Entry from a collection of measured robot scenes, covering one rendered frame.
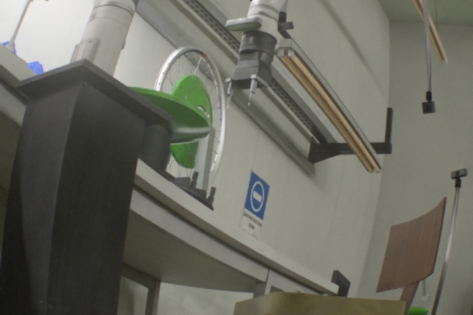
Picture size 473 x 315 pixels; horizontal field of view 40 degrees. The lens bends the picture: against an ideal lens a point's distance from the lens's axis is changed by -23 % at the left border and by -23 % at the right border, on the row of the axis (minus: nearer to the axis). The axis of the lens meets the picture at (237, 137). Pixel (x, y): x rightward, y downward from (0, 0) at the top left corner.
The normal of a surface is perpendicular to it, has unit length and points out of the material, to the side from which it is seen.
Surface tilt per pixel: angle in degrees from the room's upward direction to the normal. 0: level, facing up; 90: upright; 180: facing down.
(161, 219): 90
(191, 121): 156
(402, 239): 90
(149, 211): 90
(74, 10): 90
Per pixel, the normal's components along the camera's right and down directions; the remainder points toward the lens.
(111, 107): 0.80, -0.07
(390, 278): -0.81, -0.33
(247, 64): -0.56, -0.43
